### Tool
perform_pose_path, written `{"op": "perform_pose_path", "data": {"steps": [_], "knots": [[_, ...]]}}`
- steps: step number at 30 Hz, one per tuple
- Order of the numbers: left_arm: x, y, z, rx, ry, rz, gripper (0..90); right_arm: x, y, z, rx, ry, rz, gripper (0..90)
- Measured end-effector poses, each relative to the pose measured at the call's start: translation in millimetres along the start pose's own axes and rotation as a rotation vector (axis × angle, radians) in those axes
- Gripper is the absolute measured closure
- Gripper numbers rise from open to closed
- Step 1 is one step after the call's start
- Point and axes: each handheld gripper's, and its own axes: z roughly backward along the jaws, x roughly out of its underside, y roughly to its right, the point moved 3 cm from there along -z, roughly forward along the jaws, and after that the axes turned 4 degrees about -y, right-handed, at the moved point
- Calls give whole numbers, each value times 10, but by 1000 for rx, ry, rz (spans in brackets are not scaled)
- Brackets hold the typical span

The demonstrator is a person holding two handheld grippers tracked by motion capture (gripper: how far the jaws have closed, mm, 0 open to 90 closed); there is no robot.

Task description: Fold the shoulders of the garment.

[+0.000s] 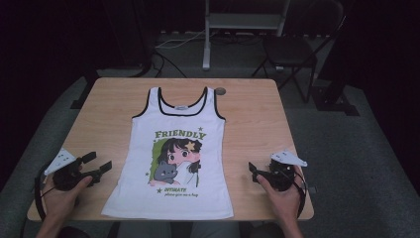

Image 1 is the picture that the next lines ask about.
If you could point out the person's left hand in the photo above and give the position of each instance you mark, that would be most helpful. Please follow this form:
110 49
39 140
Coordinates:
61 205

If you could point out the person's right hand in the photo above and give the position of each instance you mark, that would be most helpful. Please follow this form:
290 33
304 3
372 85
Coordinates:
287 205

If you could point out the grey round table grommet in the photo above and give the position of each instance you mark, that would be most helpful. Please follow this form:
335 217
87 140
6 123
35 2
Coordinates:
222 91

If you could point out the black stand base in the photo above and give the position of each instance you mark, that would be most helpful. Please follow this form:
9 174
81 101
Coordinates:
333 100

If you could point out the white printed tank top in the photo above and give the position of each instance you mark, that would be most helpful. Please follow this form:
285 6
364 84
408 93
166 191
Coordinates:
171 195

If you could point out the person's grey trousers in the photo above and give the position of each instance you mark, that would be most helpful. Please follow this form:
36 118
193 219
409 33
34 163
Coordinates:
142 229

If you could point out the black folding chair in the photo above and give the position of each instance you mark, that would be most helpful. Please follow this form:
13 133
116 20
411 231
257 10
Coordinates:
290 49

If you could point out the grey tape piece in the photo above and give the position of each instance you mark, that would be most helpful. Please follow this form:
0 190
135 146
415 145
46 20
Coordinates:
312 189

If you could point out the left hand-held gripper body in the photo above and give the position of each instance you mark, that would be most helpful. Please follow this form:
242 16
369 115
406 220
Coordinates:
62 173

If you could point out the black stand leg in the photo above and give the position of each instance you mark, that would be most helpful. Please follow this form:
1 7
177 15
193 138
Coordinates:
84 94

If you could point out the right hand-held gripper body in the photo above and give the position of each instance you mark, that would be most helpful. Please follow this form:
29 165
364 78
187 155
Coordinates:
282 175

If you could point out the grey metal stand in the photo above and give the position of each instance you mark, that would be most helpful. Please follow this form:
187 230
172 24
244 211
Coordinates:
241 21

